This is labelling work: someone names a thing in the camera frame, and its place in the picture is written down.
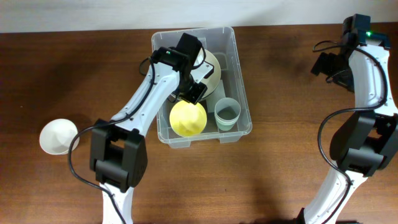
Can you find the green plastic cup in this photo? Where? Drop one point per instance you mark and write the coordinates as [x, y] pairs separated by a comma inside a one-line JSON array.
[[225, 126]]

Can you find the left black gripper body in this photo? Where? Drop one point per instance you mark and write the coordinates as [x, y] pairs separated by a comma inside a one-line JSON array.
[[193, 91]]

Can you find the grey plastic cup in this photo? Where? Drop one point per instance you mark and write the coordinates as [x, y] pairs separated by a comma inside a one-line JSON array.
[[228, 105]]

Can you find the cream plastic cup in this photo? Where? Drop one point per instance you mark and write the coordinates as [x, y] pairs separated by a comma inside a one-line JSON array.
[[226, 118]]

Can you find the white label in bin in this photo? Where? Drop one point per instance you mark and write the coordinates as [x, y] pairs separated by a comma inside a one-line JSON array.
[[214, 97]]

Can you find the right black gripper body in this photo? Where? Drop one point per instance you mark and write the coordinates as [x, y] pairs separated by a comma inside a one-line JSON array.
[[334, 66]]

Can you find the clear plastic storage bin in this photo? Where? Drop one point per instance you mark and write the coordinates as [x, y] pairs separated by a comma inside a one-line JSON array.
[[221, 42]]

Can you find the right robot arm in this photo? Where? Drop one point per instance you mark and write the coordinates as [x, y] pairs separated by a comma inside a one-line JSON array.
[[354, 142]]

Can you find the cream white plate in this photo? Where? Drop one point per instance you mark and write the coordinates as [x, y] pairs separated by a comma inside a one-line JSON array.
[[213, 80]]

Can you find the yellow bowl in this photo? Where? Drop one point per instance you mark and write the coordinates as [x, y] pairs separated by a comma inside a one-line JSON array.
[[187, 119]]

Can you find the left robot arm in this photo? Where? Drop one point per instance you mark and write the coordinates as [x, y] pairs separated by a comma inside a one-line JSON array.
[[118, 153]]

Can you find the white bowl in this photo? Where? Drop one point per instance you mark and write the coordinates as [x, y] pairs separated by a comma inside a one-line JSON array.
[[56, 136]]

